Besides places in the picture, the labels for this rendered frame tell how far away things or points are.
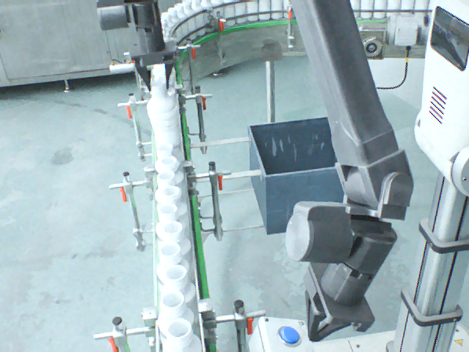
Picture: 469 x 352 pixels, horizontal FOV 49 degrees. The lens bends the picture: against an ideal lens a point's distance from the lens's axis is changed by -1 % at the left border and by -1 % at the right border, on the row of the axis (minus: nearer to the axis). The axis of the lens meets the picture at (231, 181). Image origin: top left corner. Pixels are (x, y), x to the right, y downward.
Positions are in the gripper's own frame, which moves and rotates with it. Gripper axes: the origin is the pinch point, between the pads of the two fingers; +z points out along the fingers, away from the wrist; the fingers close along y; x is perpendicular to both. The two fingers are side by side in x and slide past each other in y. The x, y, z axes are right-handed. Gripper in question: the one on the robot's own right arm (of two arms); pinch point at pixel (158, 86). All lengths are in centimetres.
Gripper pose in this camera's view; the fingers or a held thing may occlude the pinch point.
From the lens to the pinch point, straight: 121.2
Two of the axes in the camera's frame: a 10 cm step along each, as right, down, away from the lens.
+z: 0.7, 8.2, 5.7
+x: 1.3, 5.6, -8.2
